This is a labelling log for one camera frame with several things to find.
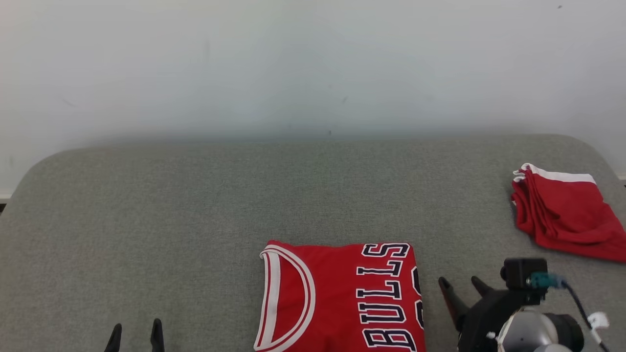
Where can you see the red basketball jersey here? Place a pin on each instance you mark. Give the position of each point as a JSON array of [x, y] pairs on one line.
[[337, 303]]

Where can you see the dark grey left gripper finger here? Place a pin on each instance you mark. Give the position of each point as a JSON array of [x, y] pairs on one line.
[[157, 340], [115, 342]]

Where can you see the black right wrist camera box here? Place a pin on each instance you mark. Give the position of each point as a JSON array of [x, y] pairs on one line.
[[518, 274]]

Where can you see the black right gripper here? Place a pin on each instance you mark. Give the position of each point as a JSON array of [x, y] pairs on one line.
[[481, 325]]

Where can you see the red shorts white band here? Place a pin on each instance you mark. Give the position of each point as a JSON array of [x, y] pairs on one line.
[[567, 215]]

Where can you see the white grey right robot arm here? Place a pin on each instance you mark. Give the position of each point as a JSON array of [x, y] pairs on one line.
[[533, 335]]

